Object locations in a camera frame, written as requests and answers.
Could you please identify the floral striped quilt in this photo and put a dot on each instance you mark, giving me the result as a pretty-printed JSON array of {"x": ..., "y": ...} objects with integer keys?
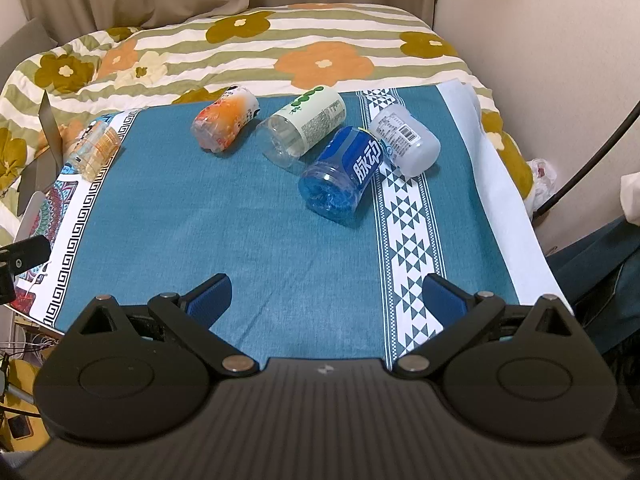
[{"x": 270, "y": 51}]

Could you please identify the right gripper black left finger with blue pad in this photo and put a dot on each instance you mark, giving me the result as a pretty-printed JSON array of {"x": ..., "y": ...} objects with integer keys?
[{"x": 190, "y": 316}]

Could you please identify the clear cup cream green label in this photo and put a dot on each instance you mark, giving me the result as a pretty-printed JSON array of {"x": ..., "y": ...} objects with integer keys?
[{"x": 291, "y": 132}]

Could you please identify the white plastic bag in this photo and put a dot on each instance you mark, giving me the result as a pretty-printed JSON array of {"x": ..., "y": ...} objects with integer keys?
[{"x": 544, "y": 184}]

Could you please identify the dark blue fabric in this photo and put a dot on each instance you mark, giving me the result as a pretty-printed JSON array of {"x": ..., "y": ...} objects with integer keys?
[{"x": 599, "y": 277}]

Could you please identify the black clamp mount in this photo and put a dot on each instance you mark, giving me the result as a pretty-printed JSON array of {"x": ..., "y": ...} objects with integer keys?
[{"x": 18, "y": 258}]

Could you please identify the clear cup orange vitamin label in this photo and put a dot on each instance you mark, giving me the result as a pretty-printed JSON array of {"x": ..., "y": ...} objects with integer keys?
[{"x": 95, "y": 148}]

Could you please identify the frosted white cup barcode label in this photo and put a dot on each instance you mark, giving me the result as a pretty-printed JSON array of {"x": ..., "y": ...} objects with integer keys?
[{"x": 409, "y": 145}]

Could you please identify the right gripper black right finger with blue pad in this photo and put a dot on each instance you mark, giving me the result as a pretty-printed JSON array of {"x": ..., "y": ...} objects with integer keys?
[{"x": 464, "y": 317}]

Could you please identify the blue patterned cloth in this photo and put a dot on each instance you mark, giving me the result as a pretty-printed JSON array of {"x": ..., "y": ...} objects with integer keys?
[{"x": 164, "y": 215}]

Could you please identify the orange peach label cup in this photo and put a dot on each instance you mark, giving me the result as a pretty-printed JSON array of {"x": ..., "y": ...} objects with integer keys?
[{"x": 218, "y": 125}]

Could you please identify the grey laptop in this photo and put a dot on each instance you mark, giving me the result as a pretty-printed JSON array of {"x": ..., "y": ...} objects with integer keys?
[{"x": 40, "y": 175}]

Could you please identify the blue plastic cup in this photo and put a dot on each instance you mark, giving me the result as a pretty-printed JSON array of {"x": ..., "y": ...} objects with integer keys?
[{"x": 333, "y": 185}]

